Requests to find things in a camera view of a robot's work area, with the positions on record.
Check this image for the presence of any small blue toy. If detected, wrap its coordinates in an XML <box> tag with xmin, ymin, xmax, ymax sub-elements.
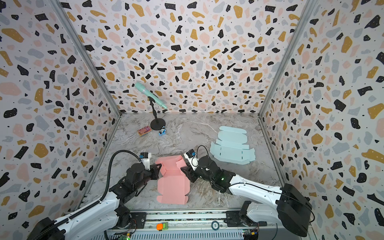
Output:
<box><xmin>159</xmin><ymin>126</ymin><xmax>167</xmax><ymax>136</ymax></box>

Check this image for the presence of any mint green microphone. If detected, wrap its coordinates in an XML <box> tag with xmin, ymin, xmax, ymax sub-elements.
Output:
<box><xmin>135</xmin><ymin>82</ymin><xmax>168</xmax><ymax>109</ymax></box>

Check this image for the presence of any pink paper box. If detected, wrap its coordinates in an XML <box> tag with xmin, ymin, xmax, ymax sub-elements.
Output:
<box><xmin>155</xmin><ymin>155</ymin><xmax>190</xmax><ymax>205</ymax></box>

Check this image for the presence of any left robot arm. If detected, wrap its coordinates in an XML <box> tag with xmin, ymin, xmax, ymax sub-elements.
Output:
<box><xmin>27</xmin><ymin>163</ymin><xmax>162</xmax><ymax>240</ymax></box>

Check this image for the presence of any black microphone stand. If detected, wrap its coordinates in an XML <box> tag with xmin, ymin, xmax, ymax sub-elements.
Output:
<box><xmin>148</xmin><ymin>97</ymin><xmax>166</xmax><ymax>131</ymax></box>

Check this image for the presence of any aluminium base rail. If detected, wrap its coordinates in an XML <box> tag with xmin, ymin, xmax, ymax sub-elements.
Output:
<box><xmin>71</xmin><ymin>208</ymin><xmax>316</xmax><ymax>240</ymax></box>

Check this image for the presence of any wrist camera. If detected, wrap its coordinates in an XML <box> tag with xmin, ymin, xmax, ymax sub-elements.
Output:
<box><xmin>183</xmin><ymin>149</ymin><xmax>199</xmax><ymax>171</ymax></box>
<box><xmin>139</xmin><ymin>152</ymin><xmax>152</xmax><ymax>171</ymax></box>

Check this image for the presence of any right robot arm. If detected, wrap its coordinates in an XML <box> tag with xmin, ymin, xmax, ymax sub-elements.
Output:
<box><xmin>181</xmin><ymin>150</ymin><xmax>315</xmax><ymax>237</ymax></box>

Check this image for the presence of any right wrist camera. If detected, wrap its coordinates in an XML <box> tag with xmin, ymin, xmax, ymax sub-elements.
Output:
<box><xmin>183</xmin><ymin>149</ymin><xmax>199</xmax><ymax>171</ymax></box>

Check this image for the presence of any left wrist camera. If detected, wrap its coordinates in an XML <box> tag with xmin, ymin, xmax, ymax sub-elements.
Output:
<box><xmin>139</xmin><ymin>152</ymin><xmax>152</xmax><ymax>171</ymax></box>

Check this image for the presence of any orange button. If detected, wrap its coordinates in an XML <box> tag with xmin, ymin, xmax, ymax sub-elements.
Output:
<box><xmin>156</xmin><ymin>222</ymin><xmax>168</xmax><ymax>231</ymax></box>

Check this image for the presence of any black corrugated cable hose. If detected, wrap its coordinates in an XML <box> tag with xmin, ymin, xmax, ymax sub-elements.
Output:
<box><xmin>29</xmin><ymin>149</ymin><xmax>142</xmax><ymax>240</ymax></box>

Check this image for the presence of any small pink card box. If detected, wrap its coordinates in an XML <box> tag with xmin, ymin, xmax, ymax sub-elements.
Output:
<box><xmin>137</xmin><ymin>126</ymin><xmax>152</xmax><ymax>137</ymax></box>

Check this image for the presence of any thin black camera cable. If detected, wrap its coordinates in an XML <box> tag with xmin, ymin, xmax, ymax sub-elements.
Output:
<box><xmin>195</xmin><ymin>145</ymin><xmax>211</xmax><ymax>158</ymax></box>

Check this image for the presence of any mint flat paper box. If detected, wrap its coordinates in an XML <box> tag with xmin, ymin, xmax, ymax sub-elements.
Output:
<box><xmin>210</xmin><ymin>126</ymin><xmax>256</xmax><ymax>165</ymax></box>

